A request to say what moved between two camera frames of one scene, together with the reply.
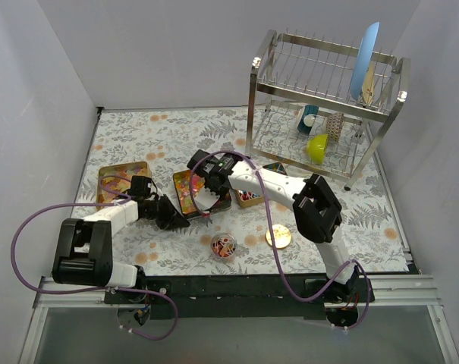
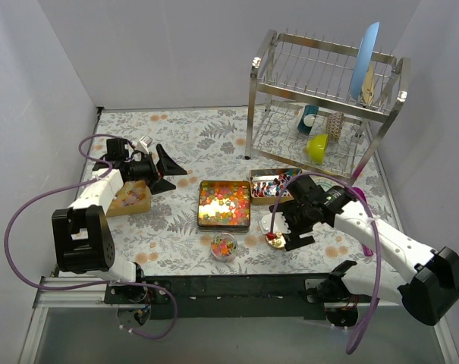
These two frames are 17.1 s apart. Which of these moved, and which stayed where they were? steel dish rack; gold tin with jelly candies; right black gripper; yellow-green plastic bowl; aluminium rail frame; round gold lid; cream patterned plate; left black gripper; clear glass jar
Moved: gold tin with jelly candies; left black gripper; right black gripper
Stayed: cream patterned plate; aluminium rail frame; steel dish rack; yellow-green plastic bowl; clear glass jar; round gold lid
